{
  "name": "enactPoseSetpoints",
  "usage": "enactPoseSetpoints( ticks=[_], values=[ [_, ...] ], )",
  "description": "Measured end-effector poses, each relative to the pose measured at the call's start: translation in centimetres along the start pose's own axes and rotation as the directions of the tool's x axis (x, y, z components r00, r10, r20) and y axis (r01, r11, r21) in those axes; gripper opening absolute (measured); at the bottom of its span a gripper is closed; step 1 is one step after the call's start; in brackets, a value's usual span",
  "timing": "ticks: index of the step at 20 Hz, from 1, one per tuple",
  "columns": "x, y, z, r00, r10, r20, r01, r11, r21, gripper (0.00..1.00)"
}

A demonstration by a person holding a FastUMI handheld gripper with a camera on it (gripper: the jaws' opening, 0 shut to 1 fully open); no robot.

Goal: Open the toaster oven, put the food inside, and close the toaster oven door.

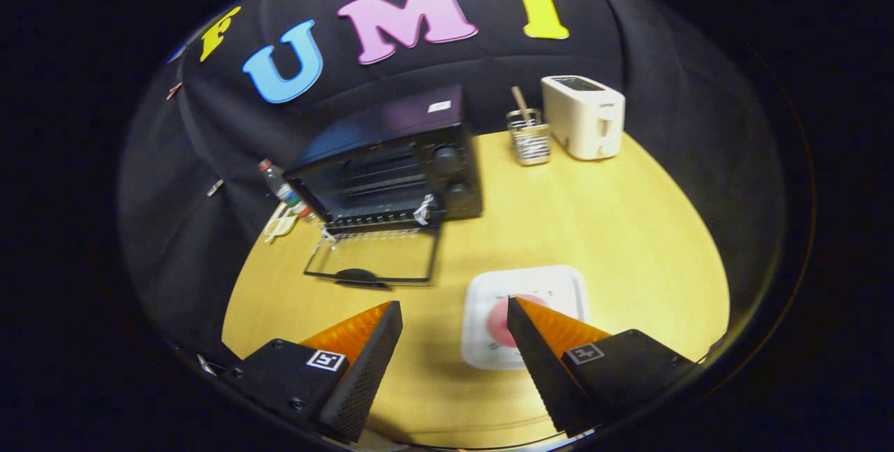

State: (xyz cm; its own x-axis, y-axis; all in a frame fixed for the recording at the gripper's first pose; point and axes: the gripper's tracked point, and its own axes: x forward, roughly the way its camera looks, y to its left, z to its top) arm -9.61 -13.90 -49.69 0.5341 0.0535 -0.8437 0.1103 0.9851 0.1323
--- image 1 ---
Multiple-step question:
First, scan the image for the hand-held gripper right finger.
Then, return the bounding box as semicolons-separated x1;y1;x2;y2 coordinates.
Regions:
506;296;699;437

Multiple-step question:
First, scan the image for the wire utensil holder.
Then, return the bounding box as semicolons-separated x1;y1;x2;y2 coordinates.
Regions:
506;108;552;166

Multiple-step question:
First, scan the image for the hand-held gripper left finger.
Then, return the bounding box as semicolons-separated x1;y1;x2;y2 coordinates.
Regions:
223;300;404;444

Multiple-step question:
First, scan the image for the white square plate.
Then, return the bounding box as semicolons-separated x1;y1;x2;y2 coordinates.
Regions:
461;265;589;370

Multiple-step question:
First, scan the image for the pink round food slice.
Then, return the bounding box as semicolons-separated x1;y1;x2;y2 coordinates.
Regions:
487;293;552;349

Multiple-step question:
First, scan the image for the clear plastic bottle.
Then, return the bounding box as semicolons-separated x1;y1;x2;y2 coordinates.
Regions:
258;159;316;221

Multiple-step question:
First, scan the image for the white bread toaster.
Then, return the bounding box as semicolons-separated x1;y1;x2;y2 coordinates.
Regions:
541;75;626;161

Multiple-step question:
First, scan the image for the wooden utensil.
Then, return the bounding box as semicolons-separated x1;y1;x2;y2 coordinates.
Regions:
511;86;536;124

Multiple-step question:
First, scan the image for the wire oven rack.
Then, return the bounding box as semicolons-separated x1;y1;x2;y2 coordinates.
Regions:
327;209;442;235

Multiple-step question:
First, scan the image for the cream flat object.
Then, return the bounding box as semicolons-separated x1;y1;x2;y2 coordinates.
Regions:
264;202;300;244

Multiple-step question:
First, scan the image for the black toaster oven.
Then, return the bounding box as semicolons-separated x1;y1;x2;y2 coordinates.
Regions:
283;84;484;290

